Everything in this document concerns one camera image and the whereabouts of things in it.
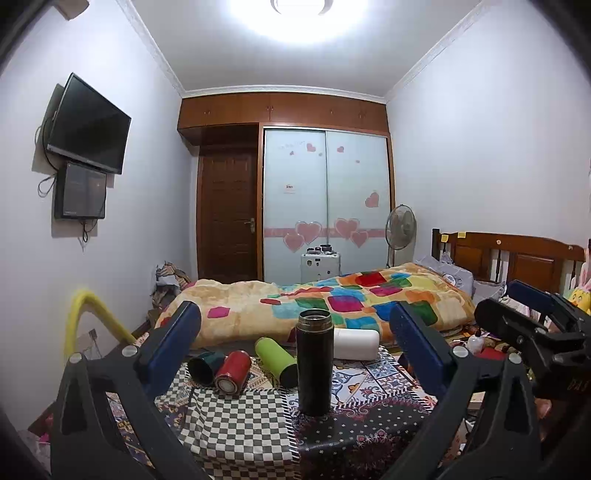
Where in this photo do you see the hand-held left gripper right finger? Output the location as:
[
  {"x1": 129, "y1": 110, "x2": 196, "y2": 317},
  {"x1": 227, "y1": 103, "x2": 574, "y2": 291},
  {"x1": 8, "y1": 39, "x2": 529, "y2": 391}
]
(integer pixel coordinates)
[{"x1": 390, "y1": 302, "x2": 543, "y2": 480}]

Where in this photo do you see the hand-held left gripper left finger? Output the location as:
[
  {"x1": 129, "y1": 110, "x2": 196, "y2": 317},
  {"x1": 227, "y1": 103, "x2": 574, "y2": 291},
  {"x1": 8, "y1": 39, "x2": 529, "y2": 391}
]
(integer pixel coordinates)
[{"x1": 50, "y1": 301, "x2": 208, "y2": 480}]

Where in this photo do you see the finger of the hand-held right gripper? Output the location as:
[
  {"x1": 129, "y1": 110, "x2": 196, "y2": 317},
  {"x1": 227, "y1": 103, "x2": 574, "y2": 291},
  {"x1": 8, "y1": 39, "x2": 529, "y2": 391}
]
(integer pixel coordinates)
[
  {"x1": 474, "y1": 298, "x2": 551, "y2": 357},
  {"x1": 507, "y1": 280, "x2": 579, "y2": 325}
]

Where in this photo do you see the dark green cup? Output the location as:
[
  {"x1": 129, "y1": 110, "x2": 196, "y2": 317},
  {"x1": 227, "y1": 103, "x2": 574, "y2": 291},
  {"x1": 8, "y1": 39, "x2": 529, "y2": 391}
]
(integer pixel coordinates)
[{"x1": 187, "y1": 352, "x2": 227, "y2": 386}]

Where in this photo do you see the white cup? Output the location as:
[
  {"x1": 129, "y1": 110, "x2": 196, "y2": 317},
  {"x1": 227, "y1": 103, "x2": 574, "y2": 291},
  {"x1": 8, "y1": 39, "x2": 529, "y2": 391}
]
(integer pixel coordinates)
[{"x1": 332, "y1": 329, "x2": 380, "y2": 361}]

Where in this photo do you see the red cup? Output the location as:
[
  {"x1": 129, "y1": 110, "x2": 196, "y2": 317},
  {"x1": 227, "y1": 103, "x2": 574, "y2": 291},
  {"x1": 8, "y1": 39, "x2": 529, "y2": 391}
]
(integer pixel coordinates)
[{"x1": 213, "y1": 350, "x2": 252, "y2": 396}]

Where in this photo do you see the black thermos cup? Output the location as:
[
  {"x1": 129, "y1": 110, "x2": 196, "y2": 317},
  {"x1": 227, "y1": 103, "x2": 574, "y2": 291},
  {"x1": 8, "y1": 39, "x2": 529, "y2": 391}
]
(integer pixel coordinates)
[{"x1": 296, "y1": 308, "x2": 334, "y2": 416}]

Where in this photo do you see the light green cup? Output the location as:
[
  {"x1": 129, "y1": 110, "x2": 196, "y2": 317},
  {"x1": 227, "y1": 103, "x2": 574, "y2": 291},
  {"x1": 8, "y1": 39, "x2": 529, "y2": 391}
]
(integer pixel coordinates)
[{"x1": 255, "y1": 337, "x2": 298, "y2": 388}]

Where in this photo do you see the wooden bed headboard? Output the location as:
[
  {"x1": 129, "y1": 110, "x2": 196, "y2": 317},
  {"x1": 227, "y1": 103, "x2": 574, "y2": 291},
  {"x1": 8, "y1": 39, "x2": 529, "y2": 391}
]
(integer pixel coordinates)
[{"x1": 431, "y1": 227, "x2": 587, "y2": 296}]

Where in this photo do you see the yellow plush toy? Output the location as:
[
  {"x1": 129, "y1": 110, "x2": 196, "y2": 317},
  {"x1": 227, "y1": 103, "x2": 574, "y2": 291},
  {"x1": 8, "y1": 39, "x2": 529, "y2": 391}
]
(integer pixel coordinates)
[{"x1": 568, "y1": 286, "x2": 591, "y2": 315}]

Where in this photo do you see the pile of clothes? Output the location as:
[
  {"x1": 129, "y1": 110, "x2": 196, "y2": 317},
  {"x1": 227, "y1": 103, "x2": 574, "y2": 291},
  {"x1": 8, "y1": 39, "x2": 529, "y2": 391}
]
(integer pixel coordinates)
[{"x1": 151, "y1": 262, "x2": 193, "y2": 309}]

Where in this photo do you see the grey pillow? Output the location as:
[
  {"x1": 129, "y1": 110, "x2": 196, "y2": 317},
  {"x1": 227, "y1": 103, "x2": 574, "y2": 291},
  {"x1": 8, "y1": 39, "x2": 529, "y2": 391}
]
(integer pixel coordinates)
[{"x1": 414, "y1": 253, "x2": 476, "y2": 297}]

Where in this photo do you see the patterned tablecloth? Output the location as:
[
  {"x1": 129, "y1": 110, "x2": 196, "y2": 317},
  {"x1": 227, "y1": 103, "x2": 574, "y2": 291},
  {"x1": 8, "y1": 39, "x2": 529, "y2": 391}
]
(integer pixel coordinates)
[{"x1": 106, "y1": 344, "x2": 468, "y2": 480}]

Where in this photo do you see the yellow foam tube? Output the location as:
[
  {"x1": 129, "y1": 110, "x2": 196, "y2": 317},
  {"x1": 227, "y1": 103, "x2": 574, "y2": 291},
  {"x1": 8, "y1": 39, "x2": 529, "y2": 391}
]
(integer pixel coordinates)
[{"x1": 65, "y1": 288, "x2": 137, "y2": 358}]

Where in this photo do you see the checkered cloth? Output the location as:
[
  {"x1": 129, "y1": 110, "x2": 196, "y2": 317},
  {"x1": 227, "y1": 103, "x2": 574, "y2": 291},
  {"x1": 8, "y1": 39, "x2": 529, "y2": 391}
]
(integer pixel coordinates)
[{"x1": 154, "y1": 364, "x2": 296, "y2": 463}]

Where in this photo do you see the standing fan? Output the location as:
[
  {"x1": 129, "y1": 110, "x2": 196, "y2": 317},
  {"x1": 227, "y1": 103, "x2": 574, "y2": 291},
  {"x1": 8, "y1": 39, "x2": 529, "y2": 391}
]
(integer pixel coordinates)
[{"x1": 385, "y1": 204, "x2": 417, "y2": 268}]

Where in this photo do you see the colourful patchwork blanket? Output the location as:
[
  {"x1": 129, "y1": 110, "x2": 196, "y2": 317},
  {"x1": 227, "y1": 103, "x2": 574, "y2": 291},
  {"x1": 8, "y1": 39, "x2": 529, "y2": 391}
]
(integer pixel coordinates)
[{"x1": 154, "y1": 262, "x2": 476, "y2": 350}]

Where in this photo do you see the white box appliance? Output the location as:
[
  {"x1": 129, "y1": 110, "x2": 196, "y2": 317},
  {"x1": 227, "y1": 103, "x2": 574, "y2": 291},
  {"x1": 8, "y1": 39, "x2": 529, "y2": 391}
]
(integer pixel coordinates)
[{"x1": 301, "y1": 251, "x2": 342, "y2": 284}]

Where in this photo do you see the brown wooden door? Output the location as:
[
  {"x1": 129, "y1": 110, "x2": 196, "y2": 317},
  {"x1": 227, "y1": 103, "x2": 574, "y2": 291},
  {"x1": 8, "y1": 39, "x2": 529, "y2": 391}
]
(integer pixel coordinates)
[{"x1": 198, "y1": 152, "x2": 258, "y2": 283}]

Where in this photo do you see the wooden wardrobe with sliding doors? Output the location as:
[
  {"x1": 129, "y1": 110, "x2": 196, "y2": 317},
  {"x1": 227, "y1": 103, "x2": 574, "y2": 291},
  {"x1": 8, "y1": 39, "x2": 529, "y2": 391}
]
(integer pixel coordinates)
[{"x1": 178, "y1": 92, "x2": 397, "y2": 285}]

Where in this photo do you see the white air conditioner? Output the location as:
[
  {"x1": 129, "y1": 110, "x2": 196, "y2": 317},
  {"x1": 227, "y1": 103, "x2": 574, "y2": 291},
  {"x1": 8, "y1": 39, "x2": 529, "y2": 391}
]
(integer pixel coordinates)
[{"x1": 50, "y1": 0, "x2": 90, "y2": 20}]

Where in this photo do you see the round ceiling light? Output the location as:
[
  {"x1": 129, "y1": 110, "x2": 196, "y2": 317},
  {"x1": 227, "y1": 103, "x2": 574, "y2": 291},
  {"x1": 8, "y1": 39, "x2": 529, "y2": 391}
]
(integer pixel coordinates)
[{"x1": 270, "y1": 0, "x2": 338, "y2": 17}]

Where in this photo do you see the small black wall monitor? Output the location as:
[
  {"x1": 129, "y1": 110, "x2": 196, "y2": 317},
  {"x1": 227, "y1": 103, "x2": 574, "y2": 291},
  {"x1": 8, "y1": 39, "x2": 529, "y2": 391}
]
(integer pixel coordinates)
[{"x1": 54, "y1": 161, "x2": 108, "y2": 220}]

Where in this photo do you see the black television cable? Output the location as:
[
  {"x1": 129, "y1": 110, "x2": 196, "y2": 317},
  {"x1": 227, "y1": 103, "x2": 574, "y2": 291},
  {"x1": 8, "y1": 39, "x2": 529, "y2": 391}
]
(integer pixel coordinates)
[{"x1": 36, "y1": 171, "x2": 58, "y2": 198}]

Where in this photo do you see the wall-mounted black television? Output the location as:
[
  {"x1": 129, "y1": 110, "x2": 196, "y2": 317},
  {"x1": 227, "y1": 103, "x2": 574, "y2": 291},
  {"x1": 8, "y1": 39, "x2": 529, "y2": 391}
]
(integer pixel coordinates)
[{"x1": 46, "y1": 72, "x2": 132, "y2": 175}]

